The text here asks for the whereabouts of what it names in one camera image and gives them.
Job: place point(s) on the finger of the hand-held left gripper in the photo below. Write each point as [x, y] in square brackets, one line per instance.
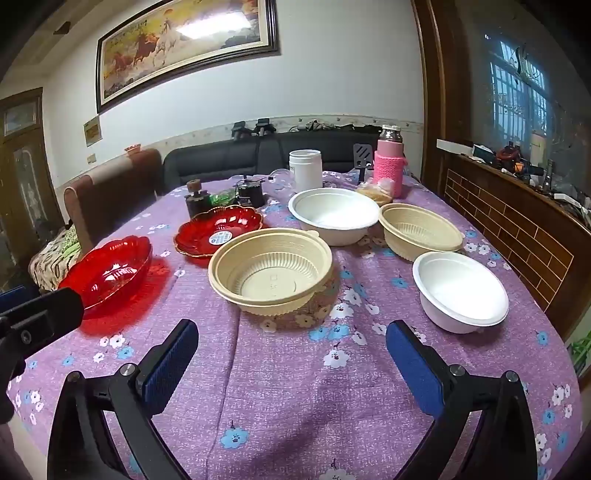
[46, 309]
[10, 297]

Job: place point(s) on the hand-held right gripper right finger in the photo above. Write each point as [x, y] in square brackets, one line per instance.
[415, 369]

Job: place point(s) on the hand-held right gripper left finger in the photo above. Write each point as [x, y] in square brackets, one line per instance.
[168, 364]

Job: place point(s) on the clear red plastic plate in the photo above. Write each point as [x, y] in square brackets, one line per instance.
[108, 272]

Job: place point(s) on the small white foam bowl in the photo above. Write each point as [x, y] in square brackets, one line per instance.
[457, 290]

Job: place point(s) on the large beige ribbed bowl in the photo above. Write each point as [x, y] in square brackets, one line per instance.
[270, 272]

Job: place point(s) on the red plate with gold rim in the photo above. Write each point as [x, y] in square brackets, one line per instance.
[217, 233]

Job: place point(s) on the patterned blanket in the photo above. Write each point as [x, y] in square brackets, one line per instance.
[53, 258]

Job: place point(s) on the purple floral tablecloth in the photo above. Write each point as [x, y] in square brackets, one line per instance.
[295, 383]

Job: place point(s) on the wooden door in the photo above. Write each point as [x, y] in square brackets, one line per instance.
[21, 175]

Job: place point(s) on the brown chair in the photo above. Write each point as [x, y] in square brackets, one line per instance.
[115, 194]

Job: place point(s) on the small beige ribbed bowl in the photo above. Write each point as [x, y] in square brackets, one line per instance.
[420, 228]

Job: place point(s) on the dark jar with cork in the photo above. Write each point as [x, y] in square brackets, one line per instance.
[196, 201]

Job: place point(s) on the green packet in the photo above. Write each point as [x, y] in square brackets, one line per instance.
[224, 197]

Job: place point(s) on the wooden cabinet with brick pattern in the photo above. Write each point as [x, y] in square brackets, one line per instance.
[512, 221]

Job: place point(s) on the large white foam bowl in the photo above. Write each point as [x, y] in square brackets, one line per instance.
[334, 210]

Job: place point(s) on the clear bag of snacks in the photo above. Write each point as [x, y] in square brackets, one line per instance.
[376, 191]

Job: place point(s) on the black lidded jar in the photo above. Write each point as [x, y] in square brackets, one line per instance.
[250, 194]

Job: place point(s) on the pink bottle with knitted sleeve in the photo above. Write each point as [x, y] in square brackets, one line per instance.
[389, 170]

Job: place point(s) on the black sofa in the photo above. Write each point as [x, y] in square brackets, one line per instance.
[221, 159]

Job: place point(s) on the clear glass cup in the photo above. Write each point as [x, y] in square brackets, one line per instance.
[280, 181]

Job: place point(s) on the black slotted spatula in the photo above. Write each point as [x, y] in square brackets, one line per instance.
[362, 157]

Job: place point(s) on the white box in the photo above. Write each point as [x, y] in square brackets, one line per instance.
[455, 146]

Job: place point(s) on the white plastic jar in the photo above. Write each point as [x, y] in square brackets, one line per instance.
[305, 170]

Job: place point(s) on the red tool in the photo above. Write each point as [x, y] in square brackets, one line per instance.
[508, 154]

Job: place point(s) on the black devices on sofa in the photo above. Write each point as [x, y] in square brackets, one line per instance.
[254, 128]

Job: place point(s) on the framed horse painting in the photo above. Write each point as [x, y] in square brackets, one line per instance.
[184, 46]

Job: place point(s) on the glass partition panel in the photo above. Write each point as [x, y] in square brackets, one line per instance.
[521, 83]

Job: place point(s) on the bamboo wall sticker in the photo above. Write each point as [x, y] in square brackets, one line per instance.
[581, 353]

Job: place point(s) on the small wall plaque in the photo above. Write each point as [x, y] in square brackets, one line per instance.
[92, 131]

